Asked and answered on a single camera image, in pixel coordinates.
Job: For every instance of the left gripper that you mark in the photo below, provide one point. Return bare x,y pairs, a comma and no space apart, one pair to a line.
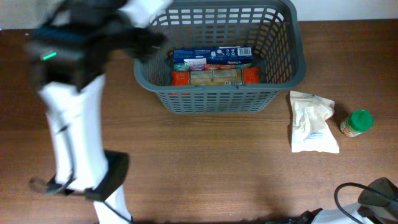
147,43

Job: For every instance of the blue tea box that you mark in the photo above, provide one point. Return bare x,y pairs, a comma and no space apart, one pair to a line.
212,58

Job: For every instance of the orange spaghetti package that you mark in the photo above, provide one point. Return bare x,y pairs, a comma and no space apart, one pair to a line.
240,76

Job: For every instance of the grey plastic basket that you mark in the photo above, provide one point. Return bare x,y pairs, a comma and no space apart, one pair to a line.
260,34

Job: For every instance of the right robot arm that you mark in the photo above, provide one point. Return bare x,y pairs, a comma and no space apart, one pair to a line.
377,203

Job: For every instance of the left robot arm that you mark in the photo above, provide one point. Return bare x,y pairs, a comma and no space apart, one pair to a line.
72,93

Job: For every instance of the beige food pouch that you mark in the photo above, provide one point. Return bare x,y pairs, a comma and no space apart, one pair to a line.
310,132

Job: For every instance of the green lid spice jar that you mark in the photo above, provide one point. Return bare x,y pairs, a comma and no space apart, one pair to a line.
357,123

